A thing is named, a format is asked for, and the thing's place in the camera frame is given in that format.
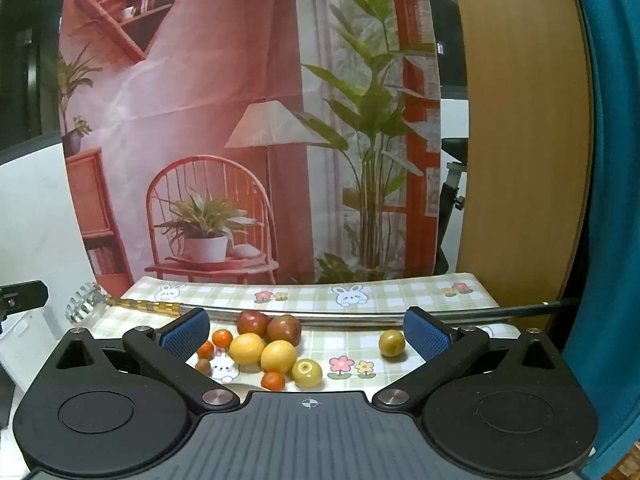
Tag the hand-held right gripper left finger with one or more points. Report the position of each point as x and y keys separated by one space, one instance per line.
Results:
x=187 y=332

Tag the small brown round fruit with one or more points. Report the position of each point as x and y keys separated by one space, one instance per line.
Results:
x=203 y=366

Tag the wooden board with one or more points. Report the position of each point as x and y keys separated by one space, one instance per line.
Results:
x=520 y=135

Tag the checked bunny print tablecloth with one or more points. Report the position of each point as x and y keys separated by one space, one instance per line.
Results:
x=350 y=345

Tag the yellow lemon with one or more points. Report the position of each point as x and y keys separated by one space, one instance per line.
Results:
x=246 y=349
x=278 y=356

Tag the dark red apple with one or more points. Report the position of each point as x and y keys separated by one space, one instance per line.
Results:
x=285 y=330

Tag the yellow-green plum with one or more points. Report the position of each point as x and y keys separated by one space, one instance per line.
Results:
x=306 y=373
x=391 y=343

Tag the bright red apple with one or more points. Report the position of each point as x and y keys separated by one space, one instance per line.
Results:
x=250 y=322

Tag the printed room scene wall tapestry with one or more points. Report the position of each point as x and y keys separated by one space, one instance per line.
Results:
x=225 y=85

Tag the black chair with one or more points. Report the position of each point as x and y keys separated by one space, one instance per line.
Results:
x=452 y=147

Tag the small orange mandarin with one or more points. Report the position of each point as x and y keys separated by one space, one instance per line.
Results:
x=273 y=381
x=206 y=350
x=222 y=338

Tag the telescopic steel pole gold bands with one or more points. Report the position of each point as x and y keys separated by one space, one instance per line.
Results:
x=350 y=317

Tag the teal cloth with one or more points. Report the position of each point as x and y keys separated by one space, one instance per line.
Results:
x=612 y=210

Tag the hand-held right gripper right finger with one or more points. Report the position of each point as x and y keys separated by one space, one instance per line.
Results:
x=425 y=332

